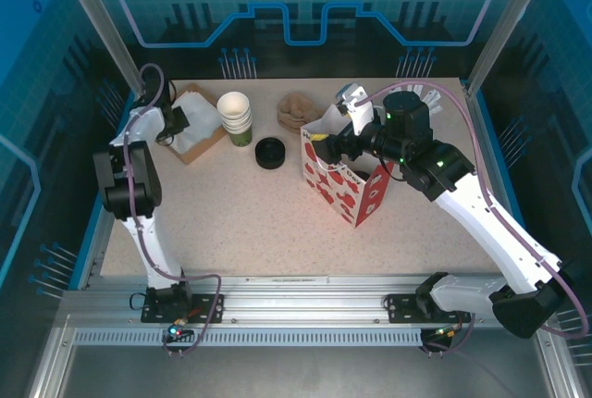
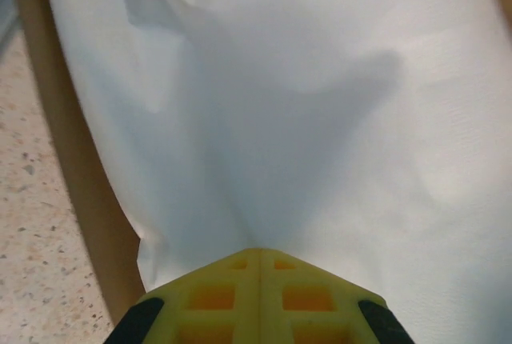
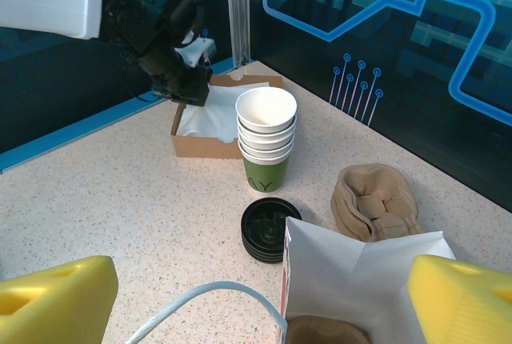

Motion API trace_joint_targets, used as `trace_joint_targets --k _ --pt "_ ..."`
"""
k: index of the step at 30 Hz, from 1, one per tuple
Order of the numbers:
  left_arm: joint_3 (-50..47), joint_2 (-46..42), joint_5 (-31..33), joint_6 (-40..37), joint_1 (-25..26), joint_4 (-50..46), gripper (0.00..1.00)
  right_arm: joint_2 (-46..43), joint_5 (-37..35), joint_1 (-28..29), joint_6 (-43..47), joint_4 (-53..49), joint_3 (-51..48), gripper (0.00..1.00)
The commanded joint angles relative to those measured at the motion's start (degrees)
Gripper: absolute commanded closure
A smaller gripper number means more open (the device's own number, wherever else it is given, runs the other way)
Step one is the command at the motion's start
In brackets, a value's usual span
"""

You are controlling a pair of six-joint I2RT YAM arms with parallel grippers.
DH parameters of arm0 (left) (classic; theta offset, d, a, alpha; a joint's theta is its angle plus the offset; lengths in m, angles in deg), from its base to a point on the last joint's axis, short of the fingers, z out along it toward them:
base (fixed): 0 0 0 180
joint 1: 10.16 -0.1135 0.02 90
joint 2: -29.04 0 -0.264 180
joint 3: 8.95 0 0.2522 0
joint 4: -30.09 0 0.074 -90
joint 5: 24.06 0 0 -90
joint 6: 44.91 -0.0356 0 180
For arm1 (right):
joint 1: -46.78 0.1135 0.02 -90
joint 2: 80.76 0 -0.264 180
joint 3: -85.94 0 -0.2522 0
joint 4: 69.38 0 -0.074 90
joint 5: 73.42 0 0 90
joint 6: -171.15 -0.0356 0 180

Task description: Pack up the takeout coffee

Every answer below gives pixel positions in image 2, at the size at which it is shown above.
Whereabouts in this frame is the white paper napkin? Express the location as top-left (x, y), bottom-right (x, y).
top-left (47, 0), bottom-right (512, 344)

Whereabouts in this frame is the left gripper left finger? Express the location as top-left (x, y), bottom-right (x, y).
top-left (114, 247), bottom-right (262, 344)

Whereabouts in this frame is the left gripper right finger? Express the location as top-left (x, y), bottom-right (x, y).
top-left (260, 247), bottom-right (413, 344)

